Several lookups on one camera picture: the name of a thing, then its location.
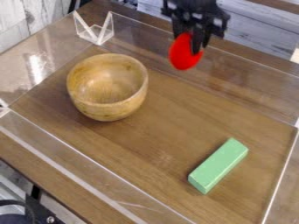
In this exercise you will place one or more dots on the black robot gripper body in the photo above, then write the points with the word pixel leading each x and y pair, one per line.
pixel 198 12

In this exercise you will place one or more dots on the red plush apple toy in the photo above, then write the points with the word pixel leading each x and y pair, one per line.
pixel 181 55

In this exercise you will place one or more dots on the clear acrylic corner bracket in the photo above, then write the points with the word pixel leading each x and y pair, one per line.
pixel 97 34

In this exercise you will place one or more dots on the black clamp with bolt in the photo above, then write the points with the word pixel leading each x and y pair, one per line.
pixel 44 215

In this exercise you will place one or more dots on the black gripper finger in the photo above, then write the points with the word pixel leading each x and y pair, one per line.
pixel 178 27
pixel 200 38

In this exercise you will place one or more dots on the green rectangular block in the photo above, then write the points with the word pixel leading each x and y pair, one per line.
pixel 218 165

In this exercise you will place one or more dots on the light wooden bowl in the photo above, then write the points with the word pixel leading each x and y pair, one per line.
pixel 108 85

